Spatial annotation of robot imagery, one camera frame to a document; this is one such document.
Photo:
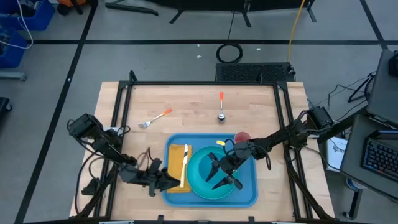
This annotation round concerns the black aluminium table frame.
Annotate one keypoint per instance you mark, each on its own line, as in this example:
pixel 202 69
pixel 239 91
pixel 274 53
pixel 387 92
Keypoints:
pixel 202 83

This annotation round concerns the black keyboard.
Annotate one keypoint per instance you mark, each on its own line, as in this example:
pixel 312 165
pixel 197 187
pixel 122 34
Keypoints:
pixel 379 158

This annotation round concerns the grey desk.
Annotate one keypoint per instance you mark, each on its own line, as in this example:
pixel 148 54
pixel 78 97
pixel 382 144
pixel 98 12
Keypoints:
pixel 354 149

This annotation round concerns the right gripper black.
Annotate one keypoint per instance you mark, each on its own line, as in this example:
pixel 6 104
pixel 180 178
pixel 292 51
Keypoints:
pixel 236 157

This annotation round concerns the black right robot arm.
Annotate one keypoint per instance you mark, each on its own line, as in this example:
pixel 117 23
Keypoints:
pixel 280 135

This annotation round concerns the blue plastic tray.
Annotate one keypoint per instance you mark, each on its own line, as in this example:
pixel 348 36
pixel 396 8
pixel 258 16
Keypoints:
pixel 248 193

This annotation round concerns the orange bag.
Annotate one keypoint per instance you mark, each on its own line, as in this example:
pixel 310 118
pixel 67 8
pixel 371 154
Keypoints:
pixel 71 1

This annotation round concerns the pink cup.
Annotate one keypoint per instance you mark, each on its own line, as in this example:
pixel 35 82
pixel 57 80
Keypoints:
pixel 242 137

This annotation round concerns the yellow cloth napkin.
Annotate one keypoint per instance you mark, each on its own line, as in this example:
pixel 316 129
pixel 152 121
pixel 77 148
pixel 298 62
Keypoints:
pixel 174 168

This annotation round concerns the tape roll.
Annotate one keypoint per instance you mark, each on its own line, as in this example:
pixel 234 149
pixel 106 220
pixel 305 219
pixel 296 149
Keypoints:
pixel 353 184

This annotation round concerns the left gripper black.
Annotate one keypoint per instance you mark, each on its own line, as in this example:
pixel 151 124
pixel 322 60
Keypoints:
pixel 140 175

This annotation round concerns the teal plate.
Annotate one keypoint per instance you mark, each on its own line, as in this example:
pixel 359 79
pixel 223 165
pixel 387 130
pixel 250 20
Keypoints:
pixel 192 177

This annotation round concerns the blue storage bin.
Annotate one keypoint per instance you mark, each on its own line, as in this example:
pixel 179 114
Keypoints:
pixel 12 53
pixel 37 18

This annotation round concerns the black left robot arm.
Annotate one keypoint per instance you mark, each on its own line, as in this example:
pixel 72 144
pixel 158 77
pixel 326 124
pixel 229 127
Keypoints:
pixel 105 146

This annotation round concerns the white booklet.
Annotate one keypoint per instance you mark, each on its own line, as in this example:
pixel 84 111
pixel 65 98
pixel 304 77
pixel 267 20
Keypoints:
pixel 337 152

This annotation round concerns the black perforated computer case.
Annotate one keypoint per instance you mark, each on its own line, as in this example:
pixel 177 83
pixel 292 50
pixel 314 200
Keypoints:
pixel 252 72

